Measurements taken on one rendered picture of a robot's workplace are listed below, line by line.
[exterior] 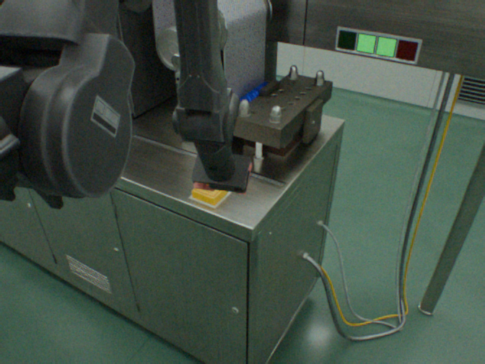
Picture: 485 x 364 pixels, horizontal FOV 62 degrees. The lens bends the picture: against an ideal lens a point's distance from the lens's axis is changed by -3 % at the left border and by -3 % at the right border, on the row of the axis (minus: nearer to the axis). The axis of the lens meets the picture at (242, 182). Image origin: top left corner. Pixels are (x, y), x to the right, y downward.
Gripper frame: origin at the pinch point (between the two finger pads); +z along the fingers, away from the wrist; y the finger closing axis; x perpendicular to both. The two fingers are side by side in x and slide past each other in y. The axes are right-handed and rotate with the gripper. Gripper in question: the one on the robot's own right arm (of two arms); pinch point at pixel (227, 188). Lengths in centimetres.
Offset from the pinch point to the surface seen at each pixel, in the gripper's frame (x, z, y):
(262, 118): -30.7, 19.4, -0.8
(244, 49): -50, 14, 8
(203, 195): -4.5, 16.8, 9.5
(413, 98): -203, 223, -91
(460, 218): -32, 74, -73
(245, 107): -32.3, 17.3, 4.3
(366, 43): -61, 19, -28
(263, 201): -6.5, 20.6, -5.2
